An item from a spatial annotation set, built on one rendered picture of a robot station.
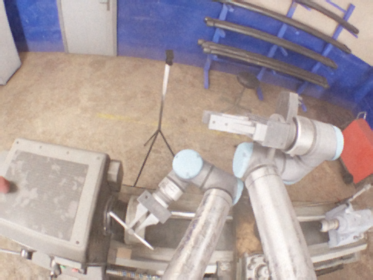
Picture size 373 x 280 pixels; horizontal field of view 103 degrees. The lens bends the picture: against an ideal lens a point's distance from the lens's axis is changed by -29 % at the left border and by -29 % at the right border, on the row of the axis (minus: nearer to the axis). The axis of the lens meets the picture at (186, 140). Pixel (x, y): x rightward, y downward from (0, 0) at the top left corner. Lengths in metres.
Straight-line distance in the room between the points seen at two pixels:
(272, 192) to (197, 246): 0.21
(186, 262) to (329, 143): 0.42
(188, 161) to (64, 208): 0.54
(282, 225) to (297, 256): 0.07
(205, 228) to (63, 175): 0.65
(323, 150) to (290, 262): 0.26
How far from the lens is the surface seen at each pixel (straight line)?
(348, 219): 1.68
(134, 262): 1.30
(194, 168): 0.62
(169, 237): 1.44
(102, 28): 3.79
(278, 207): 0.43
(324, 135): 0.51
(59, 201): 0.91
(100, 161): 0.94
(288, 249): 0.40
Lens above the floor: 2.15
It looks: 54 degrees down
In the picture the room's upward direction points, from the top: 18 degrees clockwise
